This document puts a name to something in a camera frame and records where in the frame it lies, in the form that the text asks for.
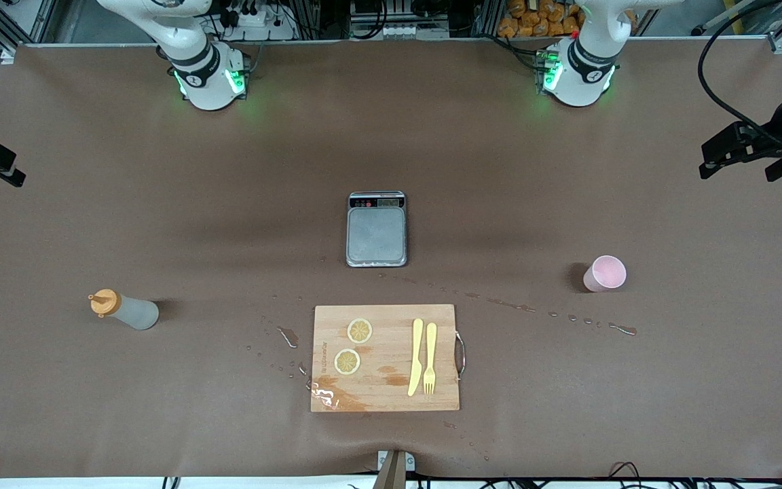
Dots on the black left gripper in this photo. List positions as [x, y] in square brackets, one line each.
[776, 131]

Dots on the pink plastic cup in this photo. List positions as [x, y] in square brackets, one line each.
[607, 273]

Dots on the orange capped sauce bottle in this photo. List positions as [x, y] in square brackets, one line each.
[133, 312]

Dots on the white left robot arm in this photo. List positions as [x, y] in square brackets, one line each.
[578, 75]

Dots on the white pole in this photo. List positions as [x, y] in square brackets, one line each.
[723, 16]

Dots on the brown table cover sheet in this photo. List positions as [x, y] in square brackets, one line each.
[567, 170]

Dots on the pile of orange goods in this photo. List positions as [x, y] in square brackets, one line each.
[527, 24]

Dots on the white power strip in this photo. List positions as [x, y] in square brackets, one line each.
[269, 30]

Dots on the yellow plastic fork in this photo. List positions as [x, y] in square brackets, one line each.
[430, 339]

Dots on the grey control box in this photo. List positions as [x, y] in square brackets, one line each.
[398, 30]

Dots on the silver digital kitchen scale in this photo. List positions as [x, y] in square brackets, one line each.
[376, 234]

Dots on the yellow plastic knife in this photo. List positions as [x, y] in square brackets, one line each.
[417, 339]

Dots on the lemon slice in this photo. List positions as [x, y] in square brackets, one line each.
[347, 361]
[360, 331]

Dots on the wooden cutting board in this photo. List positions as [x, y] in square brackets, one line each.
[391, 394]

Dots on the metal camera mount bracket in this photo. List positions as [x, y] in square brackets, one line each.
[394, 472]

